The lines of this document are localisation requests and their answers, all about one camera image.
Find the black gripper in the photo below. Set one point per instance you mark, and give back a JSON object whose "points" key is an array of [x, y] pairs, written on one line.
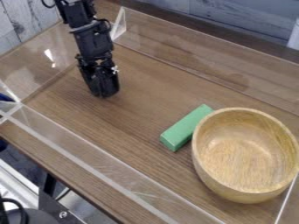
{"points": [[94, 47]]}

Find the green rectangular block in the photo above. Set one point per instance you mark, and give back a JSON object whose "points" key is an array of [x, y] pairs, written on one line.
{"points": [[176, 136]]}

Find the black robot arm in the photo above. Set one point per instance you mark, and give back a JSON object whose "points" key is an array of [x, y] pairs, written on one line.
{"points": [[77, 13]]}

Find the brown wooden bowl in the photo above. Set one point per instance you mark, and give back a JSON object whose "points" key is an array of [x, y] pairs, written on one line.
{"points": [[244, 154]]}

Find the blue object at left edge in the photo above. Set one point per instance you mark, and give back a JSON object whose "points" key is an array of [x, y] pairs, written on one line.
{"points": [[5, 98]]}

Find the black table leg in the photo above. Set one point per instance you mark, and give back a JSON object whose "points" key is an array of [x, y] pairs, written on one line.
{"points": [[49, 185]]}

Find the clear acrylic corner bracket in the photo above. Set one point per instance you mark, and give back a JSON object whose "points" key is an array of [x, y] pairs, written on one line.
{"points": [[118, 27]]}

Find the clear acrylic front wall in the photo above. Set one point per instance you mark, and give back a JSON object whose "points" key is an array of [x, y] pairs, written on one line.
{"points": [[112, 185]]}

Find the black metal mount plate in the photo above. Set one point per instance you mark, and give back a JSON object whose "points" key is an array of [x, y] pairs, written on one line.
{"points": [[56, 210]]}

